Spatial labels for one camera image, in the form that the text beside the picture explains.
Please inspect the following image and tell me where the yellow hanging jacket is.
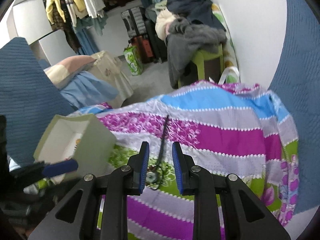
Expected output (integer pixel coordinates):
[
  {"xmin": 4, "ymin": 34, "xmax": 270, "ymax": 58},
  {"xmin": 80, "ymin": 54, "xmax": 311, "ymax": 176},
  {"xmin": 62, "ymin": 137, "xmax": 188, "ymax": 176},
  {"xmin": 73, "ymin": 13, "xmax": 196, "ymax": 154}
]
[{"xmin": 46, "ymin": 0, "xmax": 88, "ymax": 27}]

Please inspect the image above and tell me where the light blue bedsheet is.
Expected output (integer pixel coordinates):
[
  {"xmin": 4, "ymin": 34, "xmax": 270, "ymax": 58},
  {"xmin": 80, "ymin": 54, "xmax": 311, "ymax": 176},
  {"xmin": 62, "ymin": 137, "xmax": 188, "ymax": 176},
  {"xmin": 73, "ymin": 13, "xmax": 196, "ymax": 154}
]
[{"xmin": 38, "ymin": 59, "xmax": 119, "ymax": 110}]

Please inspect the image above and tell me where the green shopping bag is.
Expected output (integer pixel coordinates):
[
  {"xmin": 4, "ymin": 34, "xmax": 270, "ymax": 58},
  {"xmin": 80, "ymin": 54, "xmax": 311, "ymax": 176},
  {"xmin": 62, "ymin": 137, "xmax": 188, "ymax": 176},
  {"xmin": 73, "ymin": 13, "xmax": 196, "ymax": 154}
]
[{"xmin": 124, "ymin": 46, "xmax": 143, "ymax": 76}]

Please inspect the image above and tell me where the blue quilted cushion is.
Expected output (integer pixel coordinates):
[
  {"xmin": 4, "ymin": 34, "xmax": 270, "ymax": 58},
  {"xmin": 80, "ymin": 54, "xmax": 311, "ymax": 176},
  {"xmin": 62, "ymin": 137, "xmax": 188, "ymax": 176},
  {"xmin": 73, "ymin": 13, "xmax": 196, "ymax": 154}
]
[
  {"xmin": 270, "ymin": 0, "xmax": 319, "ymax": 213},
  {"xmin": 1, "ymin": 37, "xmax": 74, "ymax": 166}
]

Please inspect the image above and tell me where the green plastic stool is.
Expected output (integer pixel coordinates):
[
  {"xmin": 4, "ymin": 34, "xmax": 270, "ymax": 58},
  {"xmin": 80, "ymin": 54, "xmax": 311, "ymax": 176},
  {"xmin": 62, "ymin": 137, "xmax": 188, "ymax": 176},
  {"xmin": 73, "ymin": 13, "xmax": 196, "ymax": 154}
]
[{"xmin": 177, "ymin": 44, "xmax": 224, "ymax": 88}]

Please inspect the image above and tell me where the red suitcase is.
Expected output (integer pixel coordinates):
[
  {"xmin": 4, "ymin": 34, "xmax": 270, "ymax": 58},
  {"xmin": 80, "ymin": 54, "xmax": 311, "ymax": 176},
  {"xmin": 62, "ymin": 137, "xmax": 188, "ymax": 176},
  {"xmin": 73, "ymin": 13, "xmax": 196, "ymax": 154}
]
[{"xmin": 130, "ymin": 35, "xmax": 153, "ymax": 63}]

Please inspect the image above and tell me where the colourful striped floral cloth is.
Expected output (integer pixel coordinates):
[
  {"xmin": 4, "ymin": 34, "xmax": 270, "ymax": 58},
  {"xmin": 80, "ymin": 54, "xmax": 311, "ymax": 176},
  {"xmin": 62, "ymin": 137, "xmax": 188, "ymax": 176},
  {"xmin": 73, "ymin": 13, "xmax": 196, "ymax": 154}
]
[{"xmin": 77, "ymin": 81, "xmax": 299, "ymax": 239}]

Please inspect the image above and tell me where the beige embroidered cloth cover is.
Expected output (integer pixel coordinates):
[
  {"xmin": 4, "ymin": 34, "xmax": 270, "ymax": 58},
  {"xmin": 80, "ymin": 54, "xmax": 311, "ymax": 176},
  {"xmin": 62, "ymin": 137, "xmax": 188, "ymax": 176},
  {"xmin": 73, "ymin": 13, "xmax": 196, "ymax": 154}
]
[{"xmin": 89, "ymin": 50, "xmax": 133, "ymax": 108}]

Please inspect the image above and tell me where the grey towel pile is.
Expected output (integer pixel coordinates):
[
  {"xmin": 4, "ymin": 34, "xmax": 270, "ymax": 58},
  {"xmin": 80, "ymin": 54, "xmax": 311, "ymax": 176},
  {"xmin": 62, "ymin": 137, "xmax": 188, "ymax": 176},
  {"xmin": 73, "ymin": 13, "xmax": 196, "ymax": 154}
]
[{"xmin": 166, "ymin": 17, "xmax": 227, "ymax": 89}]

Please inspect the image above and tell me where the blue quilted cushion left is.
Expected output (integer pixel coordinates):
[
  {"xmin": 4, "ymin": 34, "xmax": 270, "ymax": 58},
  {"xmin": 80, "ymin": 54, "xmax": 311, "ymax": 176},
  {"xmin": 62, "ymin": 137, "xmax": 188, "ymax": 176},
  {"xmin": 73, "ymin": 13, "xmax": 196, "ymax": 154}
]
[{"xmin": 1, "ymin": 37, "xmax": 74, "ymax": 166}]

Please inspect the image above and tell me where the blue quilted cushion right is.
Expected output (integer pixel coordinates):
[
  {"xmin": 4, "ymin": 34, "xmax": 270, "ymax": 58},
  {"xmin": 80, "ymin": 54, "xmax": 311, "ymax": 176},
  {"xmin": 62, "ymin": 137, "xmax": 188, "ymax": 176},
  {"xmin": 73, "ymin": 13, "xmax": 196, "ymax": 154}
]
[{"xmin": 270, "ymin": 0, "xmax": 319, "ymax": 213}]

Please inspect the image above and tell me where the pink pillow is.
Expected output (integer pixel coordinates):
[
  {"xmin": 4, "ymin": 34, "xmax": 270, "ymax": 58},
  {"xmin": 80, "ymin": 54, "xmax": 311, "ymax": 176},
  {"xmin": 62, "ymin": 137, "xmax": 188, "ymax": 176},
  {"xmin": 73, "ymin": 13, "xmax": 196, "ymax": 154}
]
[{"xmin": 44, "ymin": 55, "xmax": 96, "ymax": 90}]

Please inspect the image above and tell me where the green cardboard jewelry box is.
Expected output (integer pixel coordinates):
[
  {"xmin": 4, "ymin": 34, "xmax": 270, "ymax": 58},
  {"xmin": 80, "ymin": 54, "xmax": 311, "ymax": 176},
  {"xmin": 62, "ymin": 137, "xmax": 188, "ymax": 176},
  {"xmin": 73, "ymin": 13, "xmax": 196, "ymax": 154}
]
[{"xmin": 34, "ymin": 114, "xmax": 117, "ymax": 184}]

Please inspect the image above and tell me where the dark navy garment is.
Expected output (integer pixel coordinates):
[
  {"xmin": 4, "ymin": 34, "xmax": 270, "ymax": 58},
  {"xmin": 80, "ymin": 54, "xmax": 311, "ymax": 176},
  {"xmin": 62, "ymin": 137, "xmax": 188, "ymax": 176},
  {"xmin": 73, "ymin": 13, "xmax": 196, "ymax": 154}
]
[{"xmin": 167, "ymin": 0, "xmax": 226, "ymax": 31}]

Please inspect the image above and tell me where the cream blanket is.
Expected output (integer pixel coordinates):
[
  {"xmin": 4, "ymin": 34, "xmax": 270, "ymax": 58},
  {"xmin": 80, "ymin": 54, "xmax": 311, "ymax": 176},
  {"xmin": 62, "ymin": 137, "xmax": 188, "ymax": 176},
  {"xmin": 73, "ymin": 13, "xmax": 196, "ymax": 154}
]
[{"xmin": 155, "ymin": 9, "xmax": 178, "ymax": 41}]

